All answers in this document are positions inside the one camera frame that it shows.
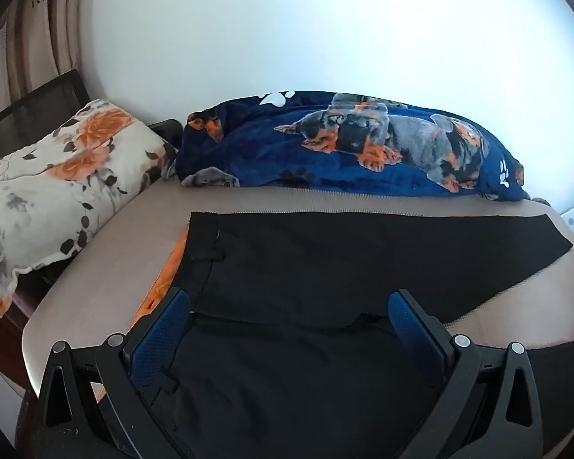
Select black chair armrest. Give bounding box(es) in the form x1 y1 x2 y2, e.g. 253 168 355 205
146 119 185 154

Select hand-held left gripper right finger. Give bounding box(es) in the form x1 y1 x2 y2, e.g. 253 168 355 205
387 289 558 459

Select white floral pillow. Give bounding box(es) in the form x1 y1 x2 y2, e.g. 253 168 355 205
0 98 178 319

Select blue dog-print blanket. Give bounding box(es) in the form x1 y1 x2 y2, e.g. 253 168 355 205
174 90 532 202

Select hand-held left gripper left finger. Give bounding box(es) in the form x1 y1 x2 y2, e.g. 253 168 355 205
15 288 197 459

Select beige curtain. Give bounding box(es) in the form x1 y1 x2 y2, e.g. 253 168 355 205
0 0 96 130

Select black mesh chair back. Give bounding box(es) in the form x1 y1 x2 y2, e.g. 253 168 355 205
0 69 94 163

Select beige bed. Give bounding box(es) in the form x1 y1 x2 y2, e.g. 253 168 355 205
0 179 574 459

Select black pants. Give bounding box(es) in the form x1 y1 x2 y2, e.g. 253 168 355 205
141 210 574 459

